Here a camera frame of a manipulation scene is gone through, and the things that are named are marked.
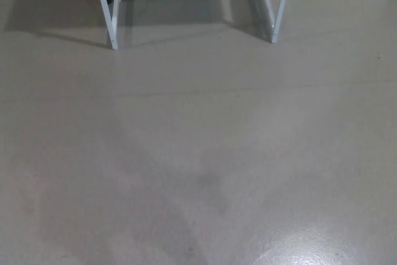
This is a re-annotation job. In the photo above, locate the white desk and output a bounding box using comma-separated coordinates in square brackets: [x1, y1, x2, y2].
[91, 0, 294, 50]

